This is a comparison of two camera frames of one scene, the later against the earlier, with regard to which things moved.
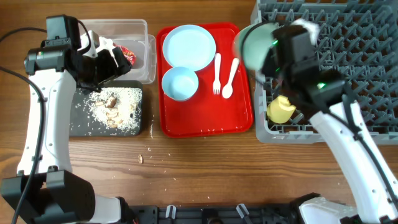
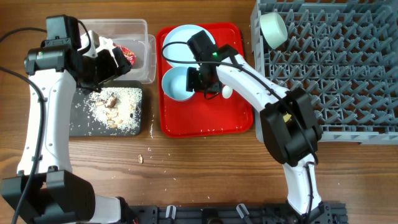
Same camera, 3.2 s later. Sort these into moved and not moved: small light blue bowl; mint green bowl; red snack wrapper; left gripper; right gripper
Moved: right gripper; mint green bowl
Not moved: left gripper; small light blue bowl; red snack wrapper
